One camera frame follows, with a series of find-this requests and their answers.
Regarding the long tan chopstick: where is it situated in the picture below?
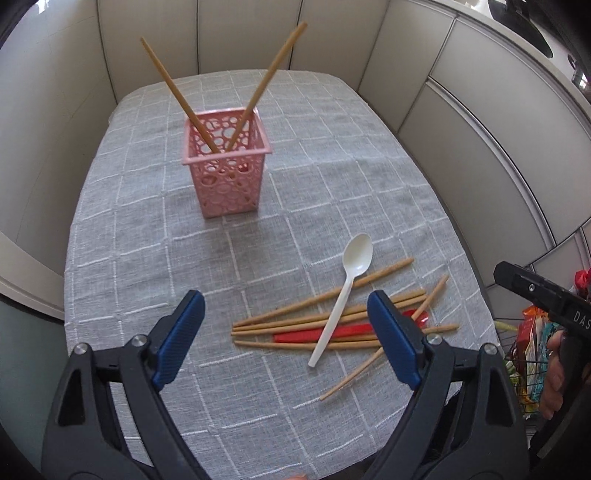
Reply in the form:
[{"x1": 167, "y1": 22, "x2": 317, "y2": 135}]
[
  {"x1": 140, "y1": 37, "x2": 222, "y2": 155},
  {"x1": 225, "y1": 21, "x2": 309, "y2": 152}
]

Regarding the white plastic spoon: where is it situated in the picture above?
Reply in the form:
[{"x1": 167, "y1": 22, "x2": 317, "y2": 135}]
[{"x1": 307, "y1": 233, "x2": 375, "y2": 368}]

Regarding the bunch of wooden chopsticks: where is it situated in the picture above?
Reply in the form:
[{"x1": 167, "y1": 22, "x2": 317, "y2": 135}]
[{"x1": 231, "y1": 257, "x2": 461, "y2": 401}]

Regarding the black round cookware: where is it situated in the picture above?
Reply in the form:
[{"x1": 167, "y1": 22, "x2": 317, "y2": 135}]
[{"x1": 488, "y1": 0, "x2": 555, "y2": 58}]

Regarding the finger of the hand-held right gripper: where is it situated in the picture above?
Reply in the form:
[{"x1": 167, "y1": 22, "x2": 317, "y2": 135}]
[{"x1": 493, "y1": 261, "x2": 555, "y2": 315}]

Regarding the orange snack packet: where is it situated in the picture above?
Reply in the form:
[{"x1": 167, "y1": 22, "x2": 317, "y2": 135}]
[{"x1": 515, "y1": 307, "x2": 552, "y2": 370}]

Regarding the wire storage basket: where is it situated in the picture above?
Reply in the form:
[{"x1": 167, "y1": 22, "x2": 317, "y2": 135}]
[{"x1": 495, "y1": 318, "x2": 543, "y2": 416}]

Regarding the person's right hand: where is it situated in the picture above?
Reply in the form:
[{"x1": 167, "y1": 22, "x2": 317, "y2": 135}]
[{"x1": 539, "y1": 330, "x2": 566, "y2": 421}]

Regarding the red plastic spoon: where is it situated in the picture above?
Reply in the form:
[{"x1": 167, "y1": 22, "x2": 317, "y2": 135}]
[{"x1": 272, "y1": 309, "x2": 432, "y2": 344}]

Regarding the pink perforated utensil basket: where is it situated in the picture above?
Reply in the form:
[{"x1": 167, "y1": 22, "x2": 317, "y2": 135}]
[{"x1": 181, "y1": 107, "x2": 273, "y2": 220}]

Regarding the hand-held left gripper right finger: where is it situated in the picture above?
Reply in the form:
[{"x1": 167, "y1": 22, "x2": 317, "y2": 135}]
[{"x1": 365, "y1": 290, "x2": 529, "y2": 480}]

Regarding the grey checked tablecloth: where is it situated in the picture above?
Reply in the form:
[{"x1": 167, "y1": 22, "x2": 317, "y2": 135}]
[{"x1": 64, "y1": 69, "x2": 504, "y2": 480}]

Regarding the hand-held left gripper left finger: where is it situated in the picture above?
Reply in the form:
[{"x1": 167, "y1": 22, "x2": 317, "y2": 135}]
[{"x1": 41, "y1": 290, "x2": 208, "y2": 480}]

